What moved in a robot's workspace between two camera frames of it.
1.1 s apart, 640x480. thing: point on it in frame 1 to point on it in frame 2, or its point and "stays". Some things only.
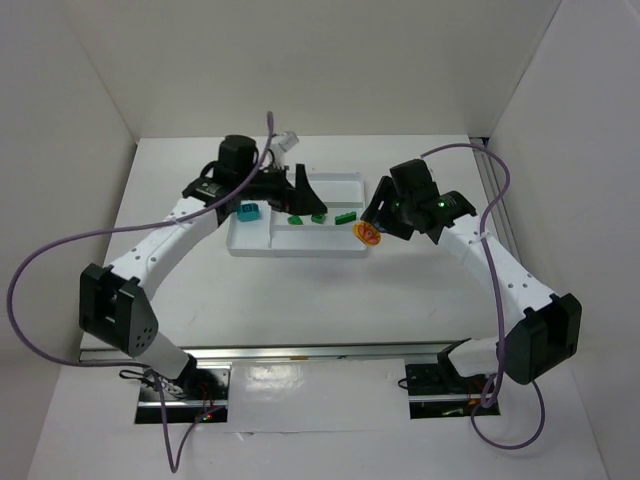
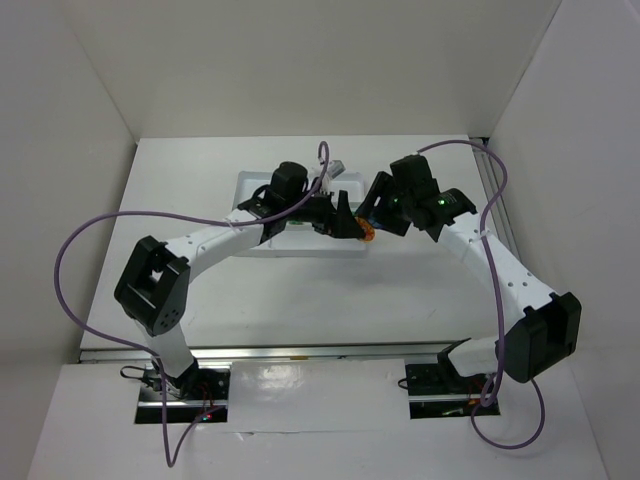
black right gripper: x=388 y=211 stays
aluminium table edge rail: x=324 y=352 stays
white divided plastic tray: x=259 y=229 stays
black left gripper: x=288 y=191 to x=329 y=214
